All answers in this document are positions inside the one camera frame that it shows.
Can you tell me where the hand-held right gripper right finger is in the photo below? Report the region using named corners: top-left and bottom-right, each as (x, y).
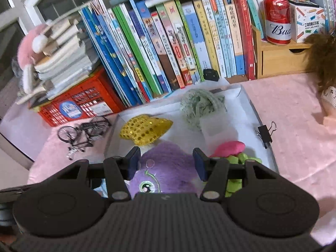
top-left (192, 148), bottom-right (281, 201)

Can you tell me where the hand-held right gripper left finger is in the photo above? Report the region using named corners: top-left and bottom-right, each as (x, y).
top-left (56, 146), bottom-right (142, 201)

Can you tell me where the purple plush toy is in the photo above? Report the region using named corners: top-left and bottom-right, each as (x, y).
top-left (125, 140), bottom-right (208, 198)

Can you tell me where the yellow sequin plush toy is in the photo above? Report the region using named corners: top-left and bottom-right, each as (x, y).
top-left (119, 114), bottom-right (174, 147)

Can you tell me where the white shallow tray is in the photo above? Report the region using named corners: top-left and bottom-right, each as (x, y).
top-left (104, 83), bottom-right (280, 179)

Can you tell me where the green patterned cloth ball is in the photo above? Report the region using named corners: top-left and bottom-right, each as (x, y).
top-left (180, 88), bottom-right (227, 130)

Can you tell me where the green and pink plush toy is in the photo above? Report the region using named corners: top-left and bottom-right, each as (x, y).
top-left (209, 140), bottom-right (263, 197)

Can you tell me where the small clear plastic bag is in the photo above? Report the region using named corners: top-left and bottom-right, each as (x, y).
top-left (199, 112), bottom-right (229, 147)

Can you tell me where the miniature black bicycle model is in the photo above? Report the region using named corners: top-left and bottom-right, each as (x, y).
top-left (57, 115), bottom-right (112, 160)

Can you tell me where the black binder clip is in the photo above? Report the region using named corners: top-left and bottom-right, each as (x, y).
top-left (255, 121), bottom-right (278, 150)

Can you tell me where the red plastic crate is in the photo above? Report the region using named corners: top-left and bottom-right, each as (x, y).
top-left (37, 67), bottom-right (126, 127)

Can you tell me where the small black object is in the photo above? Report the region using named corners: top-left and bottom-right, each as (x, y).
top-left (203, 69), bottom-right (220, 82)

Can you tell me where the stack of lying books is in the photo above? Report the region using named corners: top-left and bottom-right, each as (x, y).
top-left (16, 16), bottom-right (101, 105)

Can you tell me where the row of upright picture books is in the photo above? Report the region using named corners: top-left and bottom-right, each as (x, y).
top-left (79, 0), bottom-right (257, 107)

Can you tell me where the wooden drawer box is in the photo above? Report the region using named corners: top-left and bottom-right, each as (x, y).
top-left (251, 25), bottom-right (319, 80)

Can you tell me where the pink plush rabbit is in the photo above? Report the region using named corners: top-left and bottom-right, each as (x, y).
top-left (16, 20), bottom-right (53, 95)

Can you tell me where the red drink can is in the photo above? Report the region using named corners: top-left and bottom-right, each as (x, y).
top-left (263, 0), bottom-right (292, 45)

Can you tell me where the brown-haired doll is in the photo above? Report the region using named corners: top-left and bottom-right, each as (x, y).
top-left (303, 30), bottom-right (336, 126)

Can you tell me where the white printed cardboard box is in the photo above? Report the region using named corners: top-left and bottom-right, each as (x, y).
top-left (289, 0), bottom-right (326, 43)

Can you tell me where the white window frame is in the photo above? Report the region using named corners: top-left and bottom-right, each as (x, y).
top-left (0, 0), bottom-right (111, 32)

